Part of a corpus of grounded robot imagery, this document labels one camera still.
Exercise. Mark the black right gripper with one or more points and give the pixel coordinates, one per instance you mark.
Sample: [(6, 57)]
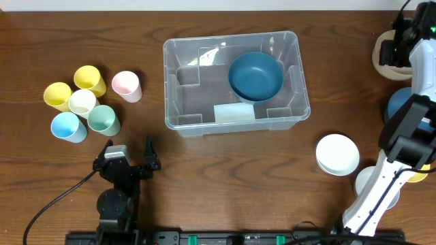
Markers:
[(386, 53)]

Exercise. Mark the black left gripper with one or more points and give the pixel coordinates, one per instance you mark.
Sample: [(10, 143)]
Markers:
[(146, 173)]

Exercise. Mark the beige bowl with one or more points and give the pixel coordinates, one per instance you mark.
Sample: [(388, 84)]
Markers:
[(389, 72)]

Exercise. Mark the blue bowl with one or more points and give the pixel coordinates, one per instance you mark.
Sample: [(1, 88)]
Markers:
[(395, 103), (255, 77)]

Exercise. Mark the white small bowl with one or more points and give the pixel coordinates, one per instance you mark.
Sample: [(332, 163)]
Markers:
[(337, 155)]

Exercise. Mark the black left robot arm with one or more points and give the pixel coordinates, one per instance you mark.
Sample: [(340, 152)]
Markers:
[(118, 206)]

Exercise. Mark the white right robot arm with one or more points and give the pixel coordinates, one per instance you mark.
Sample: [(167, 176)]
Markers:
[(405, 148)]

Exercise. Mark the green cup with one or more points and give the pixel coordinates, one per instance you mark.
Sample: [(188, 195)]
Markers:
[(102, 119)]

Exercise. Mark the light blue cup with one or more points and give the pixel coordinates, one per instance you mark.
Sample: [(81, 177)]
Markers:
[(67, 126)]

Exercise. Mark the cream cup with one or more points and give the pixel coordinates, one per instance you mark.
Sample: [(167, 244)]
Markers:
[(82, 102)]

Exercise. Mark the pink cup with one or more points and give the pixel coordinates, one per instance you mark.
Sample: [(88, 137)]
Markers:
[(127, 85)]

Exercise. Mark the yellow cup rear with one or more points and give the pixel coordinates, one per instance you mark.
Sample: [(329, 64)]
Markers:
[(89, 78)]

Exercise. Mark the yellow cup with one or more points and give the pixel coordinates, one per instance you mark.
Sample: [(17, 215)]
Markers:
[(89, 78), (57, 95)]

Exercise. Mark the yellow cup left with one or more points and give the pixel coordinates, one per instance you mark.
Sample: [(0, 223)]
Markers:
[(57, 95)]

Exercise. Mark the clear plastic storage bin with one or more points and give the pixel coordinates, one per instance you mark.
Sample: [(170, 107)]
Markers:
[(198, 97)]

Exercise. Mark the yellow bowl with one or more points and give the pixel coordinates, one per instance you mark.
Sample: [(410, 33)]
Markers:
[(417, 177)]

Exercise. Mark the light grey small bowl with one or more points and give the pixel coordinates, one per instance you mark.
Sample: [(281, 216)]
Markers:
[(363, 177)]

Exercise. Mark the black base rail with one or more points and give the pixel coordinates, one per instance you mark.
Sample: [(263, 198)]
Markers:
[(176, 238)]

